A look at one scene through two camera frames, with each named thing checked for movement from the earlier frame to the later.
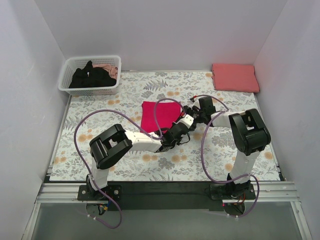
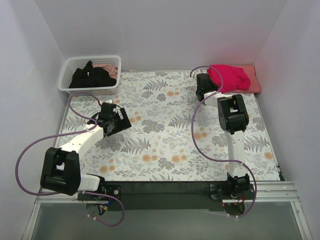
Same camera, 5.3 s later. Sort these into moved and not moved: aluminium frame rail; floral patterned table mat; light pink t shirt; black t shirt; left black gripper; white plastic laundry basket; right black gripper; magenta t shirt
Moved: magenta t shirt; right black gripper; left black gripper
Not moved: white plastic laundry basket; black t shirt; light pink t shirt; floral patterned table mat; aluminium frame rail
